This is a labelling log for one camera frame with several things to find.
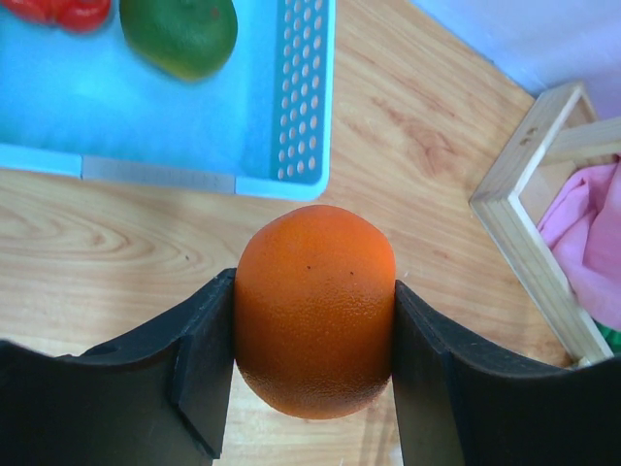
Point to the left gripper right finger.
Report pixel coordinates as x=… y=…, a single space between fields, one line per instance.
x=463 y=400

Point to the pink shirt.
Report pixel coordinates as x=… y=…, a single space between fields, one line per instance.
x=582 y=229

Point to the wooden clothes rack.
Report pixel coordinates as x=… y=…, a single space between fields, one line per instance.
x=560 y=135

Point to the green cloth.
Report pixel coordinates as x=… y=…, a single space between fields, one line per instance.
x=612 y=338

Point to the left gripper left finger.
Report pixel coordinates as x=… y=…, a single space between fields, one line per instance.
x=156 y=395

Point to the light blue plastic basket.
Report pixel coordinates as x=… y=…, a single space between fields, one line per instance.
x=88 y=107

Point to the orange round fake fruit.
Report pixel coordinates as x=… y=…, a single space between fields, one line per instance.
x=314 y=298

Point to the round green fake fruit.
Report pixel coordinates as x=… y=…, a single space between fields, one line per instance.
x=189 y=40

